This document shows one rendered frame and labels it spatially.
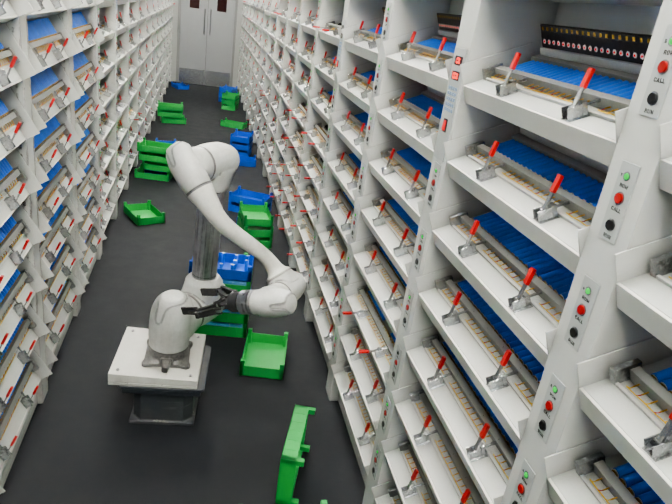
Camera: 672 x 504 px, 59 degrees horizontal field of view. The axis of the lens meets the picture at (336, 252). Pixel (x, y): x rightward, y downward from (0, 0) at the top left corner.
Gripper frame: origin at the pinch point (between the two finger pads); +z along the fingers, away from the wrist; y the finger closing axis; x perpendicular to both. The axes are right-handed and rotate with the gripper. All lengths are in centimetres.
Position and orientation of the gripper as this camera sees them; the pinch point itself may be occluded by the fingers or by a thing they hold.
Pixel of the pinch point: (194, 301)
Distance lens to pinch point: 229.1
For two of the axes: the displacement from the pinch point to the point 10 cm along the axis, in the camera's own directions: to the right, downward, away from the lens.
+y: -3.3, 4.5, -8.3
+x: 1.8, 9.0, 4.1
